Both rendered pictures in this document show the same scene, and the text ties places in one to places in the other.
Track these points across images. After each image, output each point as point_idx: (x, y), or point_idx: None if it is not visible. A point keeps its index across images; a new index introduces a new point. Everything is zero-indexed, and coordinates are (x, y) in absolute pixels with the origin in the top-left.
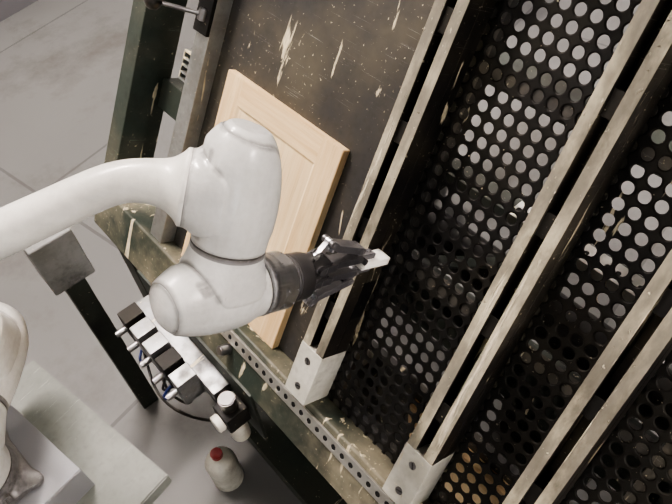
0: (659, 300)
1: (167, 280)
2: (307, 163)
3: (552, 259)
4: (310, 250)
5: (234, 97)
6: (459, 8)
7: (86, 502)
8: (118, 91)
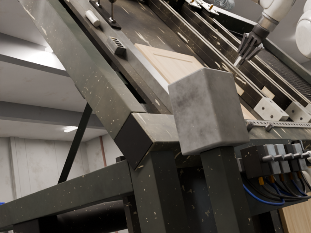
0: None
1: None
2: (190, 63)
3: None
4: (250, 32)
5: (148, 51)
6: (183, 18)
7: None
8: (90, 53)
